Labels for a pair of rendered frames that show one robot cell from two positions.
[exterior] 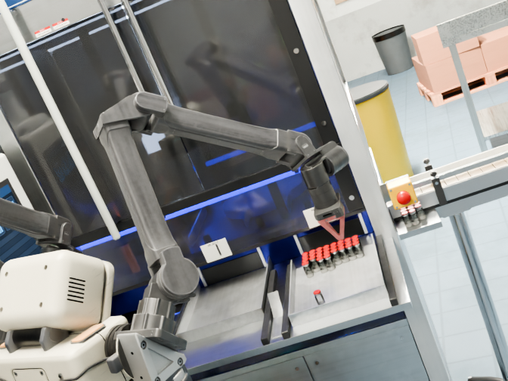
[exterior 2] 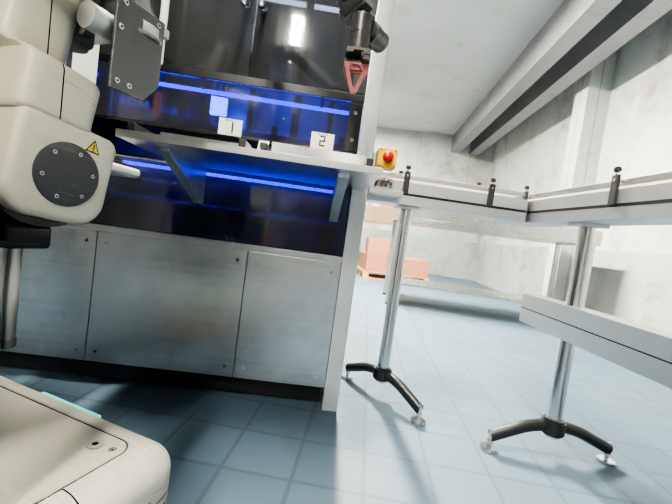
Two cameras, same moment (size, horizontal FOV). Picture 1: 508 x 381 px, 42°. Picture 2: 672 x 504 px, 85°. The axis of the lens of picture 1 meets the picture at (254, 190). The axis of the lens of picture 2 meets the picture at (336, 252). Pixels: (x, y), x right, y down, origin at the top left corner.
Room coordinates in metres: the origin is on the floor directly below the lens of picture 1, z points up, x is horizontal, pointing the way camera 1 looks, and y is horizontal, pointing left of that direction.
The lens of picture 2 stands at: (0.51, 0.10, 0.69)
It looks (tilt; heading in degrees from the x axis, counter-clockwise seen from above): 3 degrees down; 345
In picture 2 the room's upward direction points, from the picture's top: 8 degrees clockwise
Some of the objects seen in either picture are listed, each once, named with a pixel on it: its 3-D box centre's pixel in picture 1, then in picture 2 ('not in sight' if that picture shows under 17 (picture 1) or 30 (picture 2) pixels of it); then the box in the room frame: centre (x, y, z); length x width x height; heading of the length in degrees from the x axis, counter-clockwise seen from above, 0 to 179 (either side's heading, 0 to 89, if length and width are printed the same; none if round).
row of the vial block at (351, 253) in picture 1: (332, 258); not in sight; (1.80, -0.14, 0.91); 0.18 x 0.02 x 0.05; 79
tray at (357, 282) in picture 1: (335, 277); (317, 165); (1.69, -0.12, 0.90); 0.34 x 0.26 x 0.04; 169
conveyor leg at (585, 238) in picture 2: not in sight; (569, 331); (1.52, -1.06, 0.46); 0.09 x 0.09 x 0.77; 78
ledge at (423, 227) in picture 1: (417, 221); (383, 193); (1.88, -0.43, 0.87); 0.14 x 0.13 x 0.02; 168
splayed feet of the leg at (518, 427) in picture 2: not in sight; (550, 437); (1.52, -1.06, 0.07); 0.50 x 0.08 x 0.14; 78
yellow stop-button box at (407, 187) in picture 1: (401, 192); (385, 159); (1.84, -0.40, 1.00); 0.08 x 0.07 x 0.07; 168
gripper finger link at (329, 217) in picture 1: (334, 221); (354, 78); (1.51, -0.15, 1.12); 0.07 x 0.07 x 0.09; 77
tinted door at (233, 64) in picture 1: (233, 73); (317, 5); (1.89, -0.07, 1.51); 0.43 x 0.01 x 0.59; 78
